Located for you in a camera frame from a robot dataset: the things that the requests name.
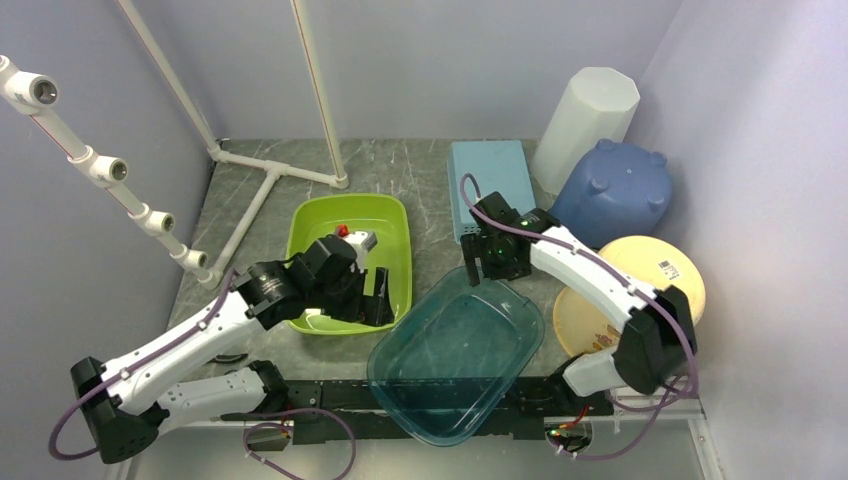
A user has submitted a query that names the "cream cartoon bucket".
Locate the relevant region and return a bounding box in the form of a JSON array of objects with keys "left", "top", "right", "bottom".
[{"left": 552, "top": 235, "right": 708, "bottom": 358}]

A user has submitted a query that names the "blue bucket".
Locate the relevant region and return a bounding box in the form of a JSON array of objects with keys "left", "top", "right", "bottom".
[{"left": 549, "top": 139, "right": 673, "bottom": 249}]

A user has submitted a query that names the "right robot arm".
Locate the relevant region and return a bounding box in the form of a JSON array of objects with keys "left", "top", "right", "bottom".
[{"left": 461, "top": 192, "right": 698, "bottom": 415}]

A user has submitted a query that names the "light blue perforated basket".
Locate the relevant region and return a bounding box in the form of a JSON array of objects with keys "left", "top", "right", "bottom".
[{"left": 447, "top": 140, "right": 536, "bottom": 244}]

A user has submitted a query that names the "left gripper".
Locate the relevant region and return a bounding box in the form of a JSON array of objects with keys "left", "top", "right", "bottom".
[{"left": 309, "top": 264, "right": 393, "bottom": 327}]

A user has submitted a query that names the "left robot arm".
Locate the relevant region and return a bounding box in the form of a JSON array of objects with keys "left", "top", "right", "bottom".
[{"left": 71, "top": 231, "right": 395, "bottom": 464}]

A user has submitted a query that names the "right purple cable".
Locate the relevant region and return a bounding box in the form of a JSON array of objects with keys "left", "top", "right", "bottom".
[{"left": 459, "top": 173, "right": 701, "bottom": 463}]

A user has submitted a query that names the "dark green basket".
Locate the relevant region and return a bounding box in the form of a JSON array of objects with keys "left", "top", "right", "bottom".
[{"left": 366, "top": 267, "right": 545, "bottom": 447}]

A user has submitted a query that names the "white octagonal bin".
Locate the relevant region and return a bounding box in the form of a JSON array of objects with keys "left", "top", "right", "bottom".
[{"left": 529, "top": 67, "right": 641, "bottom": 194}]

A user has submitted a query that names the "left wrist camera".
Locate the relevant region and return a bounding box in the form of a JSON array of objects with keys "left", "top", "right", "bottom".
[{"left": 334, "top": 224, "right": 378, "bottom": 256}]

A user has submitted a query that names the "lime green basket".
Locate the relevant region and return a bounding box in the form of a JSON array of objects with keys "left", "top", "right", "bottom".
[{"left": 286, "top": 193, "right": 413, "bottom": 336}]

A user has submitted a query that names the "white PVC pipe frame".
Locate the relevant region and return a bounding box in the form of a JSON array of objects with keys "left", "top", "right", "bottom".
[{"left": 0, "top": 0, "right": 350, "bottom": 291}]

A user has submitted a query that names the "black flat handle piece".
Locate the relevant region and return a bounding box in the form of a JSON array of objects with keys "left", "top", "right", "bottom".
[{"left": 208, "top": 353, "right": 248, "bottom": 365}]

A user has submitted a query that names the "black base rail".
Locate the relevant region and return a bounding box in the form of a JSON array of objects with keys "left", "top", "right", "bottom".
[{"left": 283, "top": 376, "right": 614, "bottom": 445}]

